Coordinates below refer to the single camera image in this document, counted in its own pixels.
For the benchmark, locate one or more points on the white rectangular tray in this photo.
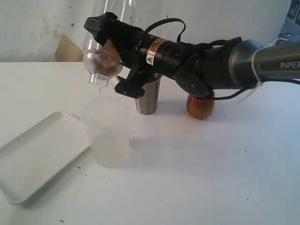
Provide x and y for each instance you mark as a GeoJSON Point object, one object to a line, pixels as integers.
{"type": "Point", "coordinates": [34, 157]}

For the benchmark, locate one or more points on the clear domed shaker lid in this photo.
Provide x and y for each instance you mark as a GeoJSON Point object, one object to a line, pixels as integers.
{"type": "Point", "coordinates": [91, 52]}

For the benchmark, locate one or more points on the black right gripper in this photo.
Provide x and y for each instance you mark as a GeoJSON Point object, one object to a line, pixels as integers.
{"type": "Point", "coordinates": [130, 43]}

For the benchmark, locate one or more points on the stainless steel cup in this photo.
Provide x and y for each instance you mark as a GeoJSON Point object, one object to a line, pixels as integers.
{"type": "Point", "coordinates": [148, 103]}

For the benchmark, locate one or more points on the brown wooden cup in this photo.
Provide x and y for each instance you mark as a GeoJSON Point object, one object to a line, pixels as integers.
{"type": "Point", "coordinates": [198, 108]}

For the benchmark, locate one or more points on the clear plastic shaker cup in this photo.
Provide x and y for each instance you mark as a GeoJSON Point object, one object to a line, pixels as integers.
{"type": "Point", "coordinates": [124, 9]}

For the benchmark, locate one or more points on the translucent plastic cup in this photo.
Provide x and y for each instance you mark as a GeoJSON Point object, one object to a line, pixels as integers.
{"type": "Point", "coordinates": [106, 121]}

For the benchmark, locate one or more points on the brown wooden blocks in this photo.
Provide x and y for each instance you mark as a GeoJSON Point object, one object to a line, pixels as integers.
{"type": "Point", "coordinates": [109, 61]}

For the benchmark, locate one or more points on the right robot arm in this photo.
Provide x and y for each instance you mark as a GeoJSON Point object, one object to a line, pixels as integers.
{"type": "Point", "coordinates": [198, 69]}

